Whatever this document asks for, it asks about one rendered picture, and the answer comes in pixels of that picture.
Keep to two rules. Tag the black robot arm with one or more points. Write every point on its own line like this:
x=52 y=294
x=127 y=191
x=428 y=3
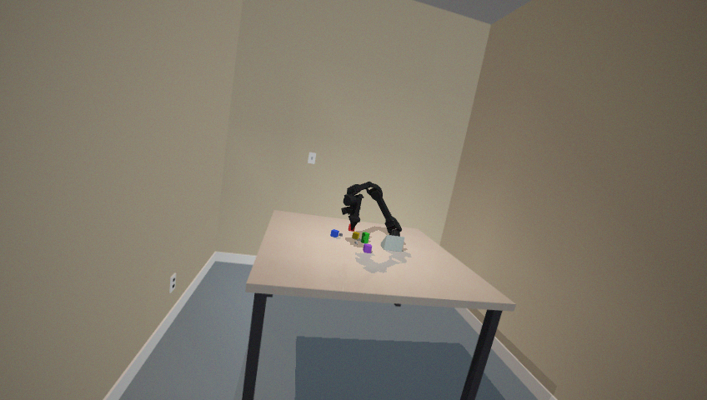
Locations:
x=376 y=194

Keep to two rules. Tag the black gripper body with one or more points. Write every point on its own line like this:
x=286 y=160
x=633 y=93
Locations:
x=355 y=216

